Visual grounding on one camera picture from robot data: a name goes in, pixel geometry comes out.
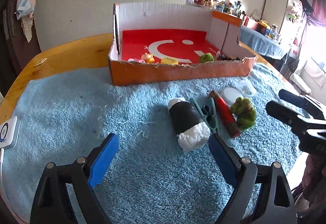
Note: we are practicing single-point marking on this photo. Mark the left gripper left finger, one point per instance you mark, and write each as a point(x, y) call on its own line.
point(51, 201)

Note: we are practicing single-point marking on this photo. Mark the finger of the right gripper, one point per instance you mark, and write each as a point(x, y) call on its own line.
point(297, 100)
point(287, 116)

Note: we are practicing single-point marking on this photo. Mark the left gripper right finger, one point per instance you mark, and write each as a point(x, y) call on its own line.
point(275, 203)

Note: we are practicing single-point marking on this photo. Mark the clear plastic case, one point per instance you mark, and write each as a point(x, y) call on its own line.
point(246, 88)

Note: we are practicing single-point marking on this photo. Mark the dark green yarn ball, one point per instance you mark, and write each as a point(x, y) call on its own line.
point(245, 113)

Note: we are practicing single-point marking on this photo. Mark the red thread spool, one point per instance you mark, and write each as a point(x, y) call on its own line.
point(225, 115)

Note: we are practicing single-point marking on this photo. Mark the teal clothespin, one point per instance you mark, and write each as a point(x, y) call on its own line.
point(208, 113)

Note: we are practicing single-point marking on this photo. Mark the boy figurine blue outfit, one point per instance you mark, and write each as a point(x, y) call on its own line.
point(222, 57)

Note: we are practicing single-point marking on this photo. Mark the black white cloth roll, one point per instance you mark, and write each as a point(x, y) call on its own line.
point(191, 129)

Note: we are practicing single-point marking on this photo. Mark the light green yarn ball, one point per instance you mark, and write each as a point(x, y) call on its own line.
point(207, 57)

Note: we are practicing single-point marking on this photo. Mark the yellow bottle cap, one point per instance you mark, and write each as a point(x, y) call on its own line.
point(169, 61)

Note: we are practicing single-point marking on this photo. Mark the pink yellow small figurine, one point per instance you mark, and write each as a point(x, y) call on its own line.
point(145, 58)

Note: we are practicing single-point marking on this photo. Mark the blue covered side table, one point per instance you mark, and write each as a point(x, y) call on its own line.
point(261, 44)

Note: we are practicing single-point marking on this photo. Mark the white round jar lid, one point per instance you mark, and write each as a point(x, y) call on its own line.
point(230, 95)

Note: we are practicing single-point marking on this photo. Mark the white power bank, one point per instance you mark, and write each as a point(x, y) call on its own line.
point(9, 133)

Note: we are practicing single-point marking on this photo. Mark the white cabinet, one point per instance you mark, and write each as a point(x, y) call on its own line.
point(285, 14)

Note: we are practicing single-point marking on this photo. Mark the orange cardboard box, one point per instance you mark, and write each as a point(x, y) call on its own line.
point(223, 31)

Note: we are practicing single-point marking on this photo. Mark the small tag on table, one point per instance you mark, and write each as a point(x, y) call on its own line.
point(40, 62)

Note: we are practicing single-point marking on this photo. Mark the dark wooden door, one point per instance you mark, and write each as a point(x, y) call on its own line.
point(16, 51)

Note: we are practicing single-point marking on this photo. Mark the plastic bag on door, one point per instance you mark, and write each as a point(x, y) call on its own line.
point(24, 7)

